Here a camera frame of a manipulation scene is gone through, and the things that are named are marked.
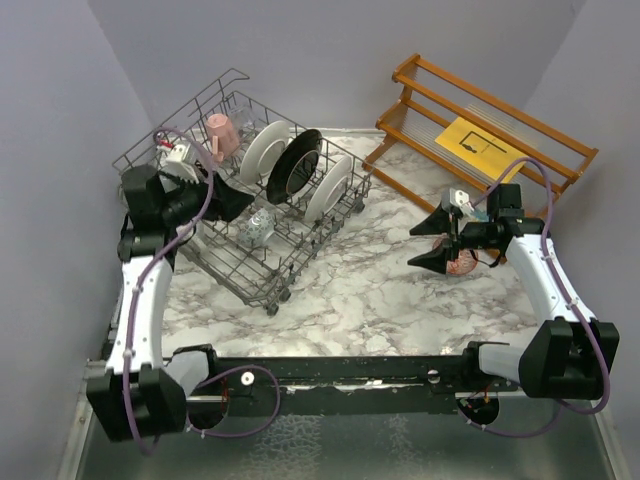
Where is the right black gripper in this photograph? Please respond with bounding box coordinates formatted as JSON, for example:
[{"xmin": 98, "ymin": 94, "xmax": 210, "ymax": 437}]
[{"xmin": 409, "ymin": 201, "xmax": 498, "ymax": 273}]

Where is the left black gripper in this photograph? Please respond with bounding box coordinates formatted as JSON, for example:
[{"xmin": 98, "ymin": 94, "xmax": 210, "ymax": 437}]
[{"xmin": 162, "ymin": 165, "xmax": 254, "ymax": 226}]

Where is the blue zigzag patterned bowl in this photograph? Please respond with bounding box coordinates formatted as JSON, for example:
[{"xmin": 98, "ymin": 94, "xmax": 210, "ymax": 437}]
[{"xmin": 446, "ymin": 249, "xmax": 478, "ymax": 276}]

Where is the red patterned glass bowl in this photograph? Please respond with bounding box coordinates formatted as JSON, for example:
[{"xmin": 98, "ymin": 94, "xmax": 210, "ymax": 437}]
[{"xmin": 238, "ymin": 208, "xmax": 275, "ymax": 248}]

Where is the black rimmed printed plate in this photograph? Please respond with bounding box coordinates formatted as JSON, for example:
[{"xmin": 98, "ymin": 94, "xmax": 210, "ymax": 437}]
[{"xmin": 239, "ymin": 120, "xmax": 289, "ymax": 185}]

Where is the pink cream mug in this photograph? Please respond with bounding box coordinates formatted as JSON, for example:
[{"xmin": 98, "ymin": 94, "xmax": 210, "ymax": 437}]
[{"xmin": 205, "ymin": 113, "xmax": 240, "ymax": 163}]

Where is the black rimmed cream plate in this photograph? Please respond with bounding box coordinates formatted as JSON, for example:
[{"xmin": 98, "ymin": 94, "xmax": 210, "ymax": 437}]
[{"xmin": 266, "ymin": 129, "xmax": 322, "ymax": 205}]

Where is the clear drinking glass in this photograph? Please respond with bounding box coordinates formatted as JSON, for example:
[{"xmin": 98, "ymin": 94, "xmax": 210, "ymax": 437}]
[{"xmin": 228, "ymin": 104, "xmax": 256, "ymax": 135}]

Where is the blue rimmed white plate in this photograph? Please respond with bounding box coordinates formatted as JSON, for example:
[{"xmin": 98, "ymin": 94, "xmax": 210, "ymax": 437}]
[{"xmin": 304, "ymin": 155, "xmax": 353, "ymax": 223}]

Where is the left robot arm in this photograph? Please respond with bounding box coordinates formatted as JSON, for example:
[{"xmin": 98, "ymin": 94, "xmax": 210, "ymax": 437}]
[{"xmin": 86, "ymin": 164, "xmax": 254, "ymax": 442}]

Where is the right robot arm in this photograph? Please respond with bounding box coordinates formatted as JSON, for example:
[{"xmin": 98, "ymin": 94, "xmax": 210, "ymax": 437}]
[{"xmin": 408, "ymin": 183, "xmax": 619, "ymax": 400}]

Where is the orange wooden shelf rack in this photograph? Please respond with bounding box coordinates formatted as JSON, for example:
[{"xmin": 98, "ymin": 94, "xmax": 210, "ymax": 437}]
[{"xmin": 363, "ymin": 54, "xmax": 599, "ymax": 216}]

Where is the yellow paper card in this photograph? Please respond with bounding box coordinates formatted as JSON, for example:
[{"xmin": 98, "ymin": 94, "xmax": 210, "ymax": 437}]
[{"xmin": 435, "ymin": 117, "xmax": 525, "ymax": 184}]

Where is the black mounting base bar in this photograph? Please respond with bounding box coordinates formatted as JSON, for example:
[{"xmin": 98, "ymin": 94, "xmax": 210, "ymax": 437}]
[{"xmin": 154, "ymin": 341, "xmax": 536, "ymax": 416}]

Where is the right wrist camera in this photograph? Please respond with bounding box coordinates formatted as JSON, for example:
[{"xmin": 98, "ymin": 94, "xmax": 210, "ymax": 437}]
[{"xmin": 440, "ymin": 188, "xmax": 475, "ymax": 218}]

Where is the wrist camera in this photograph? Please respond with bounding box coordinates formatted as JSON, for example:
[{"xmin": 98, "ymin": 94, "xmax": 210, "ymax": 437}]
[
  {"xmin": 157, "ymin": 143, "xmax": 203, "ymax": 184},
  {"xmin": 440, "ymin": 188, "xmax": 475, "ymax": 218}
]

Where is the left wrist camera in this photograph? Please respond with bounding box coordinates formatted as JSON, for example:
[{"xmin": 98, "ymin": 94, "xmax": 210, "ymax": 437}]
[{"xmin": 157, "ymin": 143, "xmax": 203, "ymax": 184}]

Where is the grey wire dish rack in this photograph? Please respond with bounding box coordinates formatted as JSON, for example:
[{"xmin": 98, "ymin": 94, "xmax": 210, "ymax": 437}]
[{"xmin": 114, "ymin": 69, "xmax": 371, "ymax": 315}]

